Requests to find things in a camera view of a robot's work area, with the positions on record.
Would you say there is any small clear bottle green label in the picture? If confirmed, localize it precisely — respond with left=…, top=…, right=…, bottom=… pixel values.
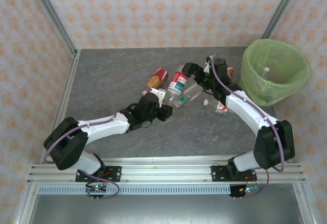
left=173, top=96, right=188, bottom=108

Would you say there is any clear bottle red teal label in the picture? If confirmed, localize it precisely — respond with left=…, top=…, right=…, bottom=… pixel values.
left=163, top=64, right=190, bottom=107

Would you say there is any small red-white carton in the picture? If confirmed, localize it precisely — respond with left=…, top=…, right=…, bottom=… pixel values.
left=214, top=101, right=235, bottom=115

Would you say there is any red and gold can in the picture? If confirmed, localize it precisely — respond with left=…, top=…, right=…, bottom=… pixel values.
left=145, top=67, right=169, bottom=92

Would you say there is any clear bottle white cap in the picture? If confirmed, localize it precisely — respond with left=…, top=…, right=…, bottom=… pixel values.
left=255, top=65, right=271, bottom=82

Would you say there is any waste bin green plastic liner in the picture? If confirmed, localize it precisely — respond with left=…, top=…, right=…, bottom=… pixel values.
left=240, top=38, right=312, bottom=107

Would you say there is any small electronics board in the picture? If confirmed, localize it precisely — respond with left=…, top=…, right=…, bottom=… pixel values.
left=85, top=183, right=107, bottom=202
left=228, top=183, right=260, bottom=201

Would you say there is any grey metal sheet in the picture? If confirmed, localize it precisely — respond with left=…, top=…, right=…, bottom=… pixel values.
left=27, top=193, right=306, bottom=224

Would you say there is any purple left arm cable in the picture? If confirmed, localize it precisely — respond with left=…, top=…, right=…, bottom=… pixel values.
left=43, top=74, right=152, bottom=200

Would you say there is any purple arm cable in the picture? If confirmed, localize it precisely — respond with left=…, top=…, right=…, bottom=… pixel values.
left=43, top=74, right=152, bottom=200
left=209, top=52, right=286, bottom=199

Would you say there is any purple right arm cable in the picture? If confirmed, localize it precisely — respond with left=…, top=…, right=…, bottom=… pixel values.
left=209, top=52, right=286, bottom=199

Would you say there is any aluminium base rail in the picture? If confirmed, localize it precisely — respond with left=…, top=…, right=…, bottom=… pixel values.
left=27, top=157, right=307, bottom=184

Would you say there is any grey slotted cable duct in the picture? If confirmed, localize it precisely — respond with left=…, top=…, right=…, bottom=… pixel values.
left=37, top=185, right=232, bottom=195

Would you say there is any aluminium side rail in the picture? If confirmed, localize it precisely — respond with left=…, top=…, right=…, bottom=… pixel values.
left=52, top=49, right=81, bottom=122

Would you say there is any aluminium frame post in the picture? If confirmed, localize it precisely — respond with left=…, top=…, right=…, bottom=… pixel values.
left=262, top=0, right=305, bottom=41
left=27, top=0, right=80, bottom=56

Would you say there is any aluminium frame bar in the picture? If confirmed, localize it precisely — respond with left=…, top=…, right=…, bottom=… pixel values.
left=292, top=183, right=316, bottom=224
left=14, top=183, right=39, bottom=224

